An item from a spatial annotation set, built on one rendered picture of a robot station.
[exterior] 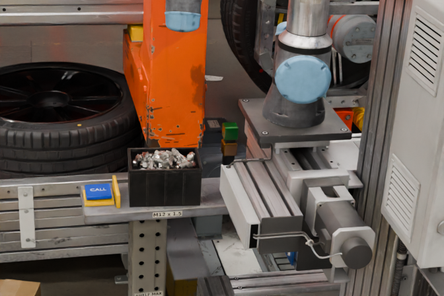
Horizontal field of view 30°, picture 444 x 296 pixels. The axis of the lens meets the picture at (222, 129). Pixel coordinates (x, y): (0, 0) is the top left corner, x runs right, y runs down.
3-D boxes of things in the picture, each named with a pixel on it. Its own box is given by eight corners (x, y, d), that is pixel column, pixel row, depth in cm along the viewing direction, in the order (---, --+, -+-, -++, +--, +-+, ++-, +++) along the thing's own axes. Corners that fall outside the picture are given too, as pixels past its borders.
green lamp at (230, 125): (234, 134, 235) (235, 121, 233) (238, 140, 231) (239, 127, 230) (221, 135, 234) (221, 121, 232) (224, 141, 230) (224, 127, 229)
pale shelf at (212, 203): (224, 185, 249) (225, 176, 248) (238, 214, 234) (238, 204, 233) (80, 194, 239) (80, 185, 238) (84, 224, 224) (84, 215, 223)
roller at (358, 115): (345, 100, 298) (347, 86, 296) (377, 135, 272) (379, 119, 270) (330, 101, 297) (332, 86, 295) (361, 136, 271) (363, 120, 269)
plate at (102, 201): (111, 191, 236) (111, 187, 236) (113, 205, 229) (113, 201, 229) (82, 192, 234) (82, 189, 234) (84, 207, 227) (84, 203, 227)
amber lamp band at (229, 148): (234, 150, 237) (234, 137, 235) (237, 156, 233) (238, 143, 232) (220, 150, 236) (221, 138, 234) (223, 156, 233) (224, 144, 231)
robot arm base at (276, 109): (333, 126, 195) (337, 87, 190) (271, 129, 191) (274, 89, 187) (313, 101, 208) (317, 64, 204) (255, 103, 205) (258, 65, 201)
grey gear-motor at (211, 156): (221, 184, 321) (226, 100, 306) (248, 242, 284) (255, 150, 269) (175, 186, 317) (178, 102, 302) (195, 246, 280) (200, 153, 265)
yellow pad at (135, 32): (164, 29, 299) (164, 16, 297) (170, 41, 287) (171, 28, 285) (126, 30, 296) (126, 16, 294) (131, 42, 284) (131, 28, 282)
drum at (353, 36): (356, 41, 265) (362, -1, 260) (382, 65, 247) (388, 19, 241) (314, 43, 262) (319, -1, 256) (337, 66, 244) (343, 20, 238)
